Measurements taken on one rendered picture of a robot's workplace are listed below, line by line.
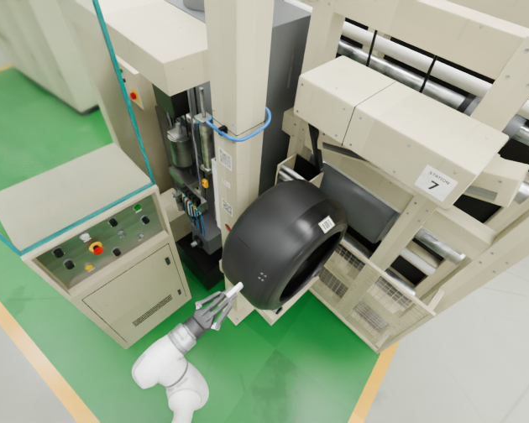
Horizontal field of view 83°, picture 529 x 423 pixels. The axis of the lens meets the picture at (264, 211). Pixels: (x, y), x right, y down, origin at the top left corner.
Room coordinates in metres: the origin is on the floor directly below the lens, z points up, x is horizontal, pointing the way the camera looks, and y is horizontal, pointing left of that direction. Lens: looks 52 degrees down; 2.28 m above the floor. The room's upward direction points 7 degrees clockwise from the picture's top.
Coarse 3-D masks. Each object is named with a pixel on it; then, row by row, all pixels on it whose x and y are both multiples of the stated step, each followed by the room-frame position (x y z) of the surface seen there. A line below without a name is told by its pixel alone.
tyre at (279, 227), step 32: (288, 192) 0.76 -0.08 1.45; (320, 192) 0.82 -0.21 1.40; (256, 224) 0.63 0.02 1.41; (288, 224) 0.62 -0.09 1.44; (224, 256) 0.57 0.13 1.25; (256, 256) 0.53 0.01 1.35; (288, 256) 0.52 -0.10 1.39; (320, 256) 0.77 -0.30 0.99; (256, 288) 0.45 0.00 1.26; (288, 288) 0.62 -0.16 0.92
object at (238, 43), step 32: (224, 0) 0.82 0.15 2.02; (256, 0) 0.84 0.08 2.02; (224, 32) 0.82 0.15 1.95; (256, 32) 0.84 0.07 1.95; (224, 64) 0.82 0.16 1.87; (256, 64) 0.85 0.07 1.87; (224, 96) 0.83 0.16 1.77; (256, 96) 0.85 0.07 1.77; (256, 128) 0.86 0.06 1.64; (256, 160) 0.87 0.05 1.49; (224, 192) 0.84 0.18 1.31; (256, 192) 0.88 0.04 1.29; (224, 224) 0.85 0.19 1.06
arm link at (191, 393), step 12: (192, 372) 0.18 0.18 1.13; (180, 384) 0.14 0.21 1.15; (192, 384) 0.14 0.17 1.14; (204, 384) 0.16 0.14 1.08; (168, 396) 0.11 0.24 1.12; (180, 396) 0.11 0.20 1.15; (192, 396) 0.11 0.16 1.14; (204, 396) 0.12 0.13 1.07; (180, 408) 0.08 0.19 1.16; (192, 408) 0.08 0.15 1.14; (180, 420) 0.04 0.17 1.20
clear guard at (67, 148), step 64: (0, 0) 0.72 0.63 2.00; (64, 0) 0.82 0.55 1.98; (0, 64) 0.67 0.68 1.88; (64, 64) 0.77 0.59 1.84; (0, 128) 0.61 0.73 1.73; (64, 128) 0.72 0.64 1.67; (128, 128) 0.86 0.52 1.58; (0, 192) 0.53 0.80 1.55; (64, 192) 0.64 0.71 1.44; (128, 192) 0.79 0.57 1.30
